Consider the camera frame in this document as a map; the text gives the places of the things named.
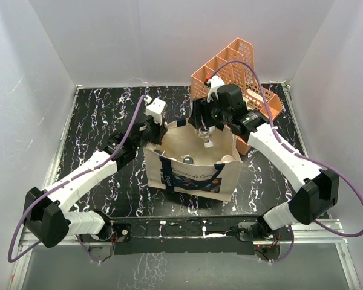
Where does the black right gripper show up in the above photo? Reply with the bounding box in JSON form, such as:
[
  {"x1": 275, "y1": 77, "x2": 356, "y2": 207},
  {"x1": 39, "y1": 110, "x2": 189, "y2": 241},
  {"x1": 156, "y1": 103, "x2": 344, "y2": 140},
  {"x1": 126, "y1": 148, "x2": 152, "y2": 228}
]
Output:
[{"x1": 189, "y1": 95, "x2": 232, "y2": 129}]

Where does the small clear square bottle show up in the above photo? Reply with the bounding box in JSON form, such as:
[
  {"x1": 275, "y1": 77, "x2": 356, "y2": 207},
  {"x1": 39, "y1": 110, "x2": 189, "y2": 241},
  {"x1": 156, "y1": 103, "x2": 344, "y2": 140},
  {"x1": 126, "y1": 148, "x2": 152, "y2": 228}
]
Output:
[{"x1": 154, "y1": 149, "x2": 163, "y2": 155}]

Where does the cream canvas tote bag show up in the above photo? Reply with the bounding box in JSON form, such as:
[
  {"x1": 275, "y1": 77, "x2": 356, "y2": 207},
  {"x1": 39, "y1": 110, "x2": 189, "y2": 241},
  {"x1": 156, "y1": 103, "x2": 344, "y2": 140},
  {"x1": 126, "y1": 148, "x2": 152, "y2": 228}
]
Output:
[{"x1": 143, "y1": 118, "x2": 243, "y2": 202}]

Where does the large clear square bottle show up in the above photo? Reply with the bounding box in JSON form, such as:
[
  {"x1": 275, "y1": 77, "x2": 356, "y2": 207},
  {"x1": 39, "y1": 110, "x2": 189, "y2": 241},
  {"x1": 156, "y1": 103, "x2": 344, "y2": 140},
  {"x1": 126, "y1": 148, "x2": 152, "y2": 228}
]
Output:
[{"x1": 181, "y1": 155, "x2": 194, "y2": 164}]

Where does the beige pump bottle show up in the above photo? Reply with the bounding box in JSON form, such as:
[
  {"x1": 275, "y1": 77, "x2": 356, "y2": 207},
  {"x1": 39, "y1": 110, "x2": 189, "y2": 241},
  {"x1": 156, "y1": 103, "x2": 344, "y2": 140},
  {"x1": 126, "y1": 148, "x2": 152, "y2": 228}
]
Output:
[{"x1": 216, "y1": 155, "x2": 235, "y2": 164}]

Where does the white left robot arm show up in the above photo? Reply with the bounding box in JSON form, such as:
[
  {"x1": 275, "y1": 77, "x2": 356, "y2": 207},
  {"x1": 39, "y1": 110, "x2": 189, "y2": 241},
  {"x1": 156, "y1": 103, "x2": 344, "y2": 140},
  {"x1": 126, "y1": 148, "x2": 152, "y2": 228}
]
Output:
[{"x1": 24, "y1": 116, "x2": 167, "y2": 248}]

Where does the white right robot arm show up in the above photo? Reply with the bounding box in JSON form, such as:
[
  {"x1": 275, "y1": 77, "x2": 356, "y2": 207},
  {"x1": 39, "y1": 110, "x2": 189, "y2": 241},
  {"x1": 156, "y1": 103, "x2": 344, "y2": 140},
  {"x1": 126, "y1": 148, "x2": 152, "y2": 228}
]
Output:
[{"x1": 188, "y1": 77, "x2": 339, "y2": 240}]

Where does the peach plastic file organizer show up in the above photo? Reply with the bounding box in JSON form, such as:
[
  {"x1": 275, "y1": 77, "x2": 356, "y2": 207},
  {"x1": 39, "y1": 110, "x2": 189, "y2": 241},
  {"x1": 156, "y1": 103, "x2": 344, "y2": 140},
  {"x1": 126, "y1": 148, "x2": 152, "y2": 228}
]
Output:
[{"x1": 190, "y1": 37, "x2": 283, "y2": 156}]

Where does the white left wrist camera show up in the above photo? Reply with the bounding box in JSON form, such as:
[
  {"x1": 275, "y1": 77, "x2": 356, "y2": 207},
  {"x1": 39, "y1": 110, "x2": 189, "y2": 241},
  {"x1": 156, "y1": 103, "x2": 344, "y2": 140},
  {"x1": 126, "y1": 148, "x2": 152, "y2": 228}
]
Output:
[{"x1": 145, "y1": 96, "x2": 167, "y2": 125}]

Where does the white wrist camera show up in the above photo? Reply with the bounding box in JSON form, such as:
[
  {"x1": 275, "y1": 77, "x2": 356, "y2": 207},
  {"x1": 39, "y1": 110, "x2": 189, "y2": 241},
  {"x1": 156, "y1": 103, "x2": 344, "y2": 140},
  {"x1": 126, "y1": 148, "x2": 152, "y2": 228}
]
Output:
[
  {"x1": 206, "y1": 76, "x2": 225, "y2": 103},
  {"x1": 145, "y1": 96, "x2": 167, "y2": 125}
]

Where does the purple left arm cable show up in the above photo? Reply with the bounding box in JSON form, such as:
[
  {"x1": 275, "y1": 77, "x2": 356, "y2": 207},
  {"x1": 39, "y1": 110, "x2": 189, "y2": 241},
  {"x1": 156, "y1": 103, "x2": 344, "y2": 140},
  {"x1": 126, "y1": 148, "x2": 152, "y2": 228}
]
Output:
[{"x1": 7, "y1": 94, "x2": 154, "y2": 268}]

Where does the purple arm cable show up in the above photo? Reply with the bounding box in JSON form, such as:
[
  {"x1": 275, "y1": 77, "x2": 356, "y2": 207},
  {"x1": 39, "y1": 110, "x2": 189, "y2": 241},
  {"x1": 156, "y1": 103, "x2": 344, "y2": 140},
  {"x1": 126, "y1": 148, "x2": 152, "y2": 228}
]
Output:
[
  {"x1": 204, "y1": 59, "x2": 363, "y2": 263},
  {"x1": 7, "y1": 94, "x2": 154, "y2": 268}
]

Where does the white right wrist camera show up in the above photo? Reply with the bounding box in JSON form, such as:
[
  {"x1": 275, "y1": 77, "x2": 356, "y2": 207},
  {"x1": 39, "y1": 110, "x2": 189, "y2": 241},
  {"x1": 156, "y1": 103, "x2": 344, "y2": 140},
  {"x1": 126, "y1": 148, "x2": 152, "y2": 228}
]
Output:
[{"x1": 206, "y1": 76, "x2": 225, "y2": 103}]

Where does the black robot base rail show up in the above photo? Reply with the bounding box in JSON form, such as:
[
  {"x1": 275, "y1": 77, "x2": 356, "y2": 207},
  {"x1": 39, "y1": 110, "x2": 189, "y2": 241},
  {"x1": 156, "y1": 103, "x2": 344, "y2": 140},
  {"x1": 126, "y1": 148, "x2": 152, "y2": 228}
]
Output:
[{"x1": 78, "y1": 216, "x2": 294, "y2": 256}]

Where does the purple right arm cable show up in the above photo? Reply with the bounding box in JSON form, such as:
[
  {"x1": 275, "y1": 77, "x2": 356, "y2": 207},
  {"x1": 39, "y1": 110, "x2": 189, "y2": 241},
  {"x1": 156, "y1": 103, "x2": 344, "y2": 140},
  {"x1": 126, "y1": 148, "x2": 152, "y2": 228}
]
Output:
[{"x1": 204, "y1": 59, "x2": 363, "y2": 263}]

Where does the aluminium table frame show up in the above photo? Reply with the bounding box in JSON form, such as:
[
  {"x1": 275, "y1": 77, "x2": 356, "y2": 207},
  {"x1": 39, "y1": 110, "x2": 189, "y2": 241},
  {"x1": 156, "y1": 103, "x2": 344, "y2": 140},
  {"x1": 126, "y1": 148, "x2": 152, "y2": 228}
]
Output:
[{"x1": 8, "y1": 83, "x2": 361, "y2": 289}]

